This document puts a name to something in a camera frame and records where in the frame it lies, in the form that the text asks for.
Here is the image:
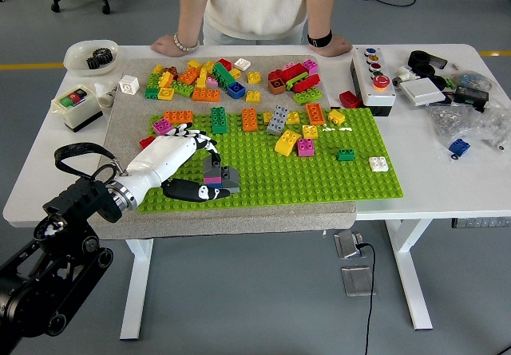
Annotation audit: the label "white bowl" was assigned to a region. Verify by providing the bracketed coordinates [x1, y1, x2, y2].
[63, 39, 121, 77]

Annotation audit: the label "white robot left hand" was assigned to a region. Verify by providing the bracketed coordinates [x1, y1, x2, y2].
[124, 123, 232, 203]

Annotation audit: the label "white cube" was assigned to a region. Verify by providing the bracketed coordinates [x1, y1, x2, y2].
[118, 74, 141, 97]

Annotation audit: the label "large red toy brick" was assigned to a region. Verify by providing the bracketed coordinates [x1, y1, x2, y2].
[278, 63, 309, 85]

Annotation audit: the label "grey-brown mat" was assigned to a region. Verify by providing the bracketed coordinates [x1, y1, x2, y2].
[85, 54, 358, 241]

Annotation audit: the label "yellow curved toy brick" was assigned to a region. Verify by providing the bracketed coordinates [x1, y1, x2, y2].
[274, 128, 303, 157]

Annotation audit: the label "red curved toy brick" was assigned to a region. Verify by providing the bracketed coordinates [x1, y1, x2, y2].
[291, 73, 322, 93]

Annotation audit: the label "lime flat toy brick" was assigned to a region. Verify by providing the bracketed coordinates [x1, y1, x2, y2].
[283, 71, 311, 89]

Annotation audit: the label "clear bag of parts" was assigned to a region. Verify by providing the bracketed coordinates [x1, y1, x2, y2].
[477, 99, 511, 152]

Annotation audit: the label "bead bracelet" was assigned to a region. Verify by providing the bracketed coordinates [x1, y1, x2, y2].
[172, 31, 201, 52]

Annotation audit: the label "white table leg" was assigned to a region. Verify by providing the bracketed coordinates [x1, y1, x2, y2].
[385, 219, 434, 331]
[119, 238, 155, 341]

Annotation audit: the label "grey long toy brick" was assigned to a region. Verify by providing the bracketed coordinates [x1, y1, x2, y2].
[266, 105, 290, 136]

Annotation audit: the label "grey sloped toy brick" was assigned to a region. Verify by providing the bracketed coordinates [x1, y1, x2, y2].
[220, 166, 241, 194]
[203, 159, 222, 179]

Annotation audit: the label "green baseplate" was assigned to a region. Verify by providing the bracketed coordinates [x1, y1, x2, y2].
[137, 107, 405, 214]

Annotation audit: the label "black power cord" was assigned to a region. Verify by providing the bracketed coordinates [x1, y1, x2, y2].
[355, 242, 378, 355]

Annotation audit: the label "lime long toy brick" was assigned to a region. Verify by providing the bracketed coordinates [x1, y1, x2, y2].
[292, 87, 324, 107]

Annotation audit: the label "push-button control box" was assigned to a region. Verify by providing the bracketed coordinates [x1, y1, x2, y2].
[350, 45, 398, 117]

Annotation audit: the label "person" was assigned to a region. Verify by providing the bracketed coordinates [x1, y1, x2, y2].
[201, 0, 309, 46]

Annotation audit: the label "white pipe fitting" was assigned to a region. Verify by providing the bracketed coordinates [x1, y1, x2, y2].
[391, 65, 420, 89]

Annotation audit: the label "table height control panel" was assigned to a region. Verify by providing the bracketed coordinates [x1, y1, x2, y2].
[451, 217, 511, 230]

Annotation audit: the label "black wristwatch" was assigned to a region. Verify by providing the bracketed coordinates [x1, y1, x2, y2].
[306, 28, 333, 49]

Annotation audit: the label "white red-green switch box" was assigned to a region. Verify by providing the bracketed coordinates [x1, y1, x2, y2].
[50, 84, 104, 133]

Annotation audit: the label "black power adapter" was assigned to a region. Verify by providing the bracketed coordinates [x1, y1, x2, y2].
[454, 85, 490, 113]

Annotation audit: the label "orange long toy brick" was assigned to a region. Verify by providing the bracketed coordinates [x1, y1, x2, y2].
[192, 87, 221, 103]
[306, 102, 327, 127]
[163, 109, 194, 124]

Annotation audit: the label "person's right hand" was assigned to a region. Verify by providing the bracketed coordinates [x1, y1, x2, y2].
[149, 34, 200, 57]

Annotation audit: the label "clear bag of screws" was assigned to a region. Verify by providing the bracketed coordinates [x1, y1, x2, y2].
[426, 103, 486, 148]

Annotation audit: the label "clear bag blue parts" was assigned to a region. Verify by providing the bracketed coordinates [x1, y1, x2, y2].
[449, 70, 494, 93]

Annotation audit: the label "white switch panel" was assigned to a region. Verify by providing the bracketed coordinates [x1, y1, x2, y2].
[398, 78, 447, 108]

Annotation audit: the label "black tape roll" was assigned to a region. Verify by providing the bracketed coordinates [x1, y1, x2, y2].
[407, 49, 434, 67]
[413, 63, 437, 79]

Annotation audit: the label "green long toy brick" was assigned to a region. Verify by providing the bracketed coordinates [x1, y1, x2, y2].
[211, 62, 236, 89]
[210, 106, 228, 135]

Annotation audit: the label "person's left hand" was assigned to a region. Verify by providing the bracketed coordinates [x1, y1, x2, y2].
[314, 34, 354, 57]

